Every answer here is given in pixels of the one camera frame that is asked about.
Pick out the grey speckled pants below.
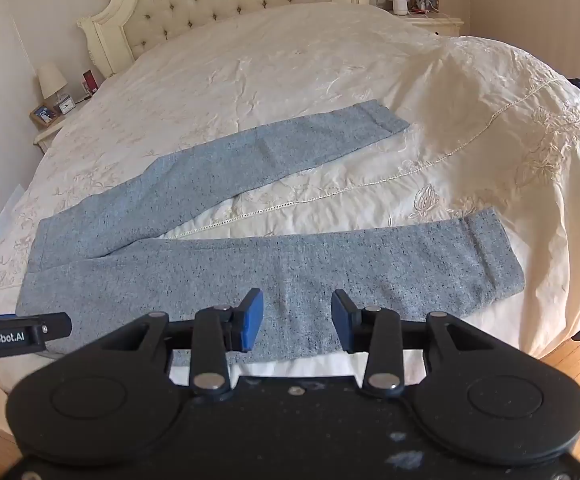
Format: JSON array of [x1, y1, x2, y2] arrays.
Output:
[[15, 99, 526, 362]]

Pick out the cream nightstand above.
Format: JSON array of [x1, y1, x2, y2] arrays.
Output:
[[399, 10, 465, 37], [33, 94, 93, 155]]

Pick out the small cream table lamp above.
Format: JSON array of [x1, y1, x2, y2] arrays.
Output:
[[37, 62, 69, 103]]

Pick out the cream embroidered bedspread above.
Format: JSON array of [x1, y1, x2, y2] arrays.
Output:
[[0, 2, 580, 397]]

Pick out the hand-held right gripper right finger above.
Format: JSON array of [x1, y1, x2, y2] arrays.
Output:
[[331, 288, 482, 396]]

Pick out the wooden photo frame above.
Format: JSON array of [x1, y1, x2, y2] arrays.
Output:
[[29, 103, 59, 126]]

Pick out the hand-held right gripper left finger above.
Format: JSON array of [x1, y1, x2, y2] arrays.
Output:
[[99, 288, 264, 397]]

